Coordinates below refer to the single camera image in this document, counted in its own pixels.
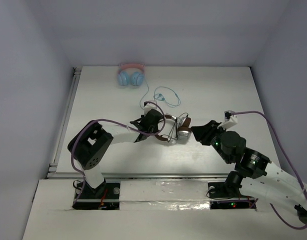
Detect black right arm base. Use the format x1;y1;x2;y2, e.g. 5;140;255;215
206;171;257;210

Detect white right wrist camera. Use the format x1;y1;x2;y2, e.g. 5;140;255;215
221;110;238;130

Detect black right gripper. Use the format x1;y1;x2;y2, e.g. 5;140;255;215
190;119;232;164

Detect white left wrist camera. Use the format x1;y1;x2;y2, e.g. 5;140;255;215
143;100;158;116

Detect thin black headphone cable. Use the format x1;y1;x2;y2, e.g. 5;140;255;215
166;112;190;144

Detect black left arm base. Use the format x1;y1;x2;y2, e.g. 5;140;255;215
72;180;121;211

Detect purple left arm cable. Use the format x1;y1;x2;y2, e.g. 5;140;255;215
70;101;167;181

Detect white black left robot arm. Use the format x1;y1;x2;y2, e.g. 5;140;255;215
67;109;164;198

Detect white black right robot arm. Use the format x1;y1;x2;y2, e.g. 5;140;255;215
174;111;307;228

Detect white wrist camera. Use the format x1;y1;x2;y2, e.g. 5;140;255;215
143;100;158;116
221;110;238;130

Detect brown silver headphones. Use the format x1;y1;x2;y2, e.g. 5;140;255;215
155;112;192;143

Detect blue pink headphones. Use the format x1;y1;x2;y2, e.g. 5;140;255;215
117;63;145;87

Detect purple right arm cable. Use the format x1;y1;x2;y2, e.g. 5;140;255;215
228;110;307;230

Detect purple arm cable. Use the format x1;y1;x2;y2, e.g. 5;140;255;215
70;101;167;181
228;110;307;230

